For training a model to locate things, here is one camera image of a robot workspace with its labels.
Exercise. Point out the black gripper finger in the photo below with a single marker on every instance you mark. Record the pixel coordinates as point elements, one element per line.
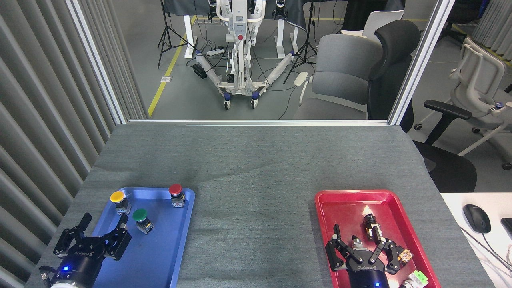
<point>335,252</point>
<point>392,256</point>
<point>68,242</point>
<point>118,242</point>

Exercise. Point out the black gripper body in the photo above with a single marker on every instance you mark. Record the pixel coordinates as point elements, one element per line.
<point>368,274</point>
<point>80,264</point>

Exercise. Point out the green push button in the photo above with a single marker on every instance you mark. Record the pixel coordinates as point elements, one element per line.
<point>140,216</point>

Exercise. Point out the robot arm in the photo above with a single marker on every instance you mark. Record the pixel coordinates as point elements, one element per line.
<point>64,285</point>

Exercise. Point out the yellow push button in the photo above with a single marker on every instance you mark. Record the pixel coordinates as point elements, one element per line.
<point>117,197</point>

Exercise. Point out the red push button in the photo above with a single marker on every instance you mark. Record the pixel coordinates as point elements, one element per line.
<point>175,189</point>

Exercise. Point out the red plastic tray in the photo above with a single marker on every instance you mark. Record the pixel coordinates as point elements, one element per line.
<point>348,212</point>

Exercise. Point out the blue plastic tray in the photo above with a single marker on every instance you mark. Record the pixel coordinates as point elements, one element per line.
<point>160,240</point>

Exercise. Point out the white desk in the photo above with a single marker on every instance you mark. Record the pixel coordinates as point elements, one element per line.
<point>456,208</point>

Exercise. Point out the black computer mouse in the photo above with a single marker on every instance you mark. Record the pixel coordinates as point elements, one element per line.
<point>476,218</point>

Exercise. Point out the black keyboard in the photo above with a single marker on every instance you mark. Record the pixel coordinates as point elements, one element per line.
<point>507,227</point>

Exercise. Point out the grey pleated curtain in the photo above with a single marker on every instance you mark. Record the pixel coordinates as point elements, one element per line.
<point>36,120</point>
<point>494,24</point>

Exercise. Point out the grey office chair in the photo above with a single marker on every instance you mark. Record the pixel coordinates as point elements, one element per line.
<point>340,76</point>

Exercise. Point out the black power adapter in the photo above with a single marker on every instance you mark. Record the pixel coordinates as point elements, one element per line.
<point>199,71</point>

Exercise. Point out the white mesh office chair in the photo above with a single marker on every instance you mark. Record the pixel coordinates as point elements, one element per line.
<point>480,80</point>

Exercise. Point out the black tripod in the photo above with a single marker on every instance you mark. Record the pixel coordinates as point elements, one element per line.
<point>165,36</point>
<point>306,44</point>

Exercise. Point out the black office chair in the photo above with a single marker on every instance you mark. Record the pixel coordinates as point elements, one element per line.
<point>394,44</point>

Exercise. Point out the white power strip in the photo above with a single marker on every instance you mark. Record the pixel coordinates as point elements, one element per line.
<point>215,51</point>

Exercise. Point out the white table leg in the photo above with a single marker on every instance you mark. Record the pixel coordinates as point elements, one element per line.
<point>189,38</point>
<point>281,38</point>

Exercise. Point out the white plastic chair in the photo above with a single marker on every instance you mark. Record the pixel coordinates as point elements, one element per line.
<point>380,22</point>

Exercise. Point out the white wheeled stand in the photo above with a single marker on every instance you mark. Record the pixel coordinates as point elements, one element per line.
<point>239,36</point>

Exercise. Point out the black switch amber base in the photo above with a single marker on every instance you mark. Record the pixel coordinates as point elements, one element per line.
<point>406,256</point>

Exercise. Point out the silver switch green base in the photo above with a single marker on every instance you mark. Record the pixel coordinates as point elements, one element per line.
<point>356,242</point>
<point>416,278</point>

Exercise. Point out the black knob switch white base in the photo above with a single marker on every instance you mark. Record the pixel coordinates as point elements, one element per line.
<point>372,228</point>

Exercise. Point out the silver frame rail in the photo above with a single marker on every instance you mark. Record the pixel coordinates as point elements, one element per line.
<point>256,122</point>

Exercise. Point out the silver frame post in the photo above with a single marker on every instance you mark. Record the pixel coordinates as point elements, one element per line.
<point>98,64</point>
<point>420,64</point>

